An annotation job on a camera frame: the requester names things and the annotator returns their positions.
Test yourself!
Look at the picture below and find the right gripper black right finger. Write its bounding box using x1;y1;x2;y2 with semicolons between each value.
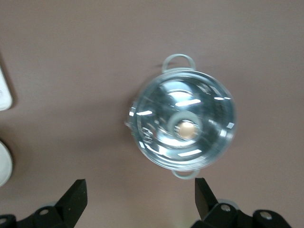
189;178;293;228

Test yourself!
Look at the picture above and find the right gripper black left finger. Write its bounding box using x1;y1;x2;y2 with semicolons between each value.
0;179;88;228

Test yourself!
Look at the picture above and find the cream round plate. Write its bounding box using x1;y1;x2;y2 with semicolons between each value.
0;140;14;188

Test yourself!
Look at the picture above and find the glass pot lid copper knob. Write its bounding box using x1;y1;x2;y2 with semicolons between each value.
136;69;238;171

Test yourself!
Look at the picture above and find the cream tray with bunny print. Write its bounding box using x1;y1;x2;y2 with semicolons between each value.
0;54;14;112

